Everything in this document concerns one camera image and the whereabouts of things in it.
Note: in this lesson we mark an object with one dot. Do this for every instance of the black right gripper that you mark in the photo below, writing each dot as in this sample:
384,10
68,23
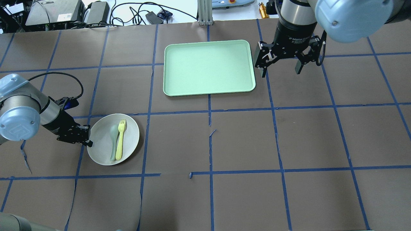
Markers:
292,36

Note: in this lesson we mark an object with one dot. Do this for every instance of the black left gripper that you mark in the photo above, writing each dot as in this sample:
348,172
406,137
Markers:
60,124

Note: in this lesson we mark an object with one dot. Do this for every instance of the white round plate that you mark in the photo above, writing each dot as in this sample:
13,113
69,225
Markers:
101,150

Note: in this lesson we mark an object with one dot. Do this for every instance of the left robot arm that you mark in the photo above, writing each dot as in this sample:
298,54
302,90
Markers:
24,109

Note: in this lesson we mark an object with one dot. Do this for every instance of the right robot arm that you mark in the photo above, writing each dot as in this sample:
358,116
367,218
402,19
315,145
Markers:
345,21

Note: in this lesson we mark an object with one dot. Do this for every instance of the yellow plastic fork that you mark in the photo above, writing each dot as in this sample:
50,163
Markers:
121,129

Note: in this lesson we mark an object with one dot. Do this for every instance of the pale green plastic spoon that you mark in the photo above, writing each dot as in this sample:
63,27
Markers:
114,133

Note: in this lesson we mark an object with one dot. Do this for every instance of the brass cylinder fitting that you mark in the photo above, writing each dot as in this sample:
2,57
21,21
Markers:
262,10

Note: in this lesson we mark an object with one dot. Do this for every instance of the light green plastic tray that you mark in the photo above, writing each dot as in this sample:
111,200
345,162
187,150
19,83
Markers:
211,67

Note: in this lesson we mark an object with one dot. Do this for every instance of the grey electronics box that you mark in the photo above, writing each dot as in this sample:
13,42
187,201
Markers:
54,12

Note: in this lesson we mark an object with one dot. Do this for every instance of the black power adapter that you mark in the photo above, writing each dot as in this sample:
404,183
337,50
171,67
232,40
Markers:
153,19

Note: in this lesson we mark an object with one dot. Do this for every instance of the aluminium frame post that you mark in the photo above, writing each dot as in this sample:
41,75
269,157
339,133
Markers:
204,9

